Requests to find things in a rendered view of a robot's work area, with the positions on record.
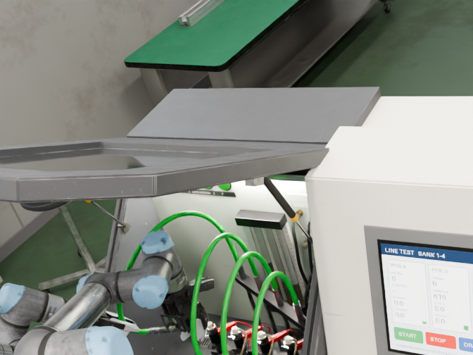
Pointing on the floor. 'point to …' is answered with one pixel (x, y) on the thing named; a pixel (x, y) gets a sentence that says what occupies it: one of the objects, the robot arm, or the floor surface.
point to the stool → (74, 242)
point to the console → (380, 212)
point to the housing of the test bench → (294, 113)
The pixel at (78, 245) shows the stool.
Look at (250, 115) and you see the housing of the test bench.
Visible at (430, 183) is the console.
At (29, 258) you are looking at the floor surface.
